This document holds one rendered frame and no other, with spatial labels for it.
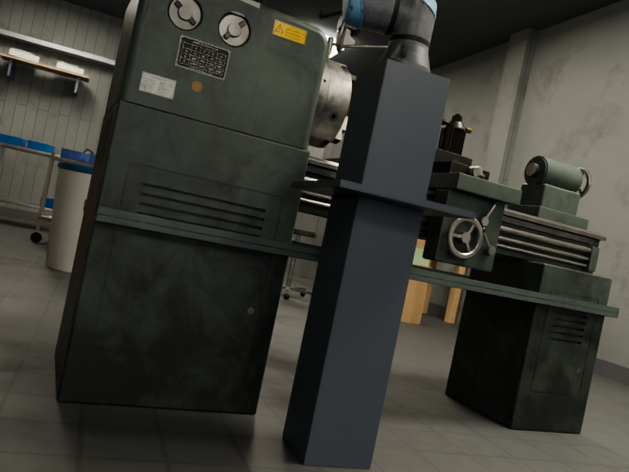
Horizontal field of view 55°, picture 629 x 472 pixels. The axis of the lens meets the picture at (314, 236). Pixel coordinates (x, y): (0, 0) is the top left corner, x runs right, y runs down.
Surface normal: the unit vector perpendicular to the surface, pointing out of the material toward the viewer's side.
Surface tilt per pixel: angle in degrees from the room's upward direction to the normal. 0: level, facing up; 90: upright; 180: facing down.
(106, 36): 90
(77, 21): 90
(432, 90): 90
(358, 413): 90
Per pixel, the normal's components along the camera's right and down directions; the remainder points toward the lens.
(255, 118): 0.41, 0.08
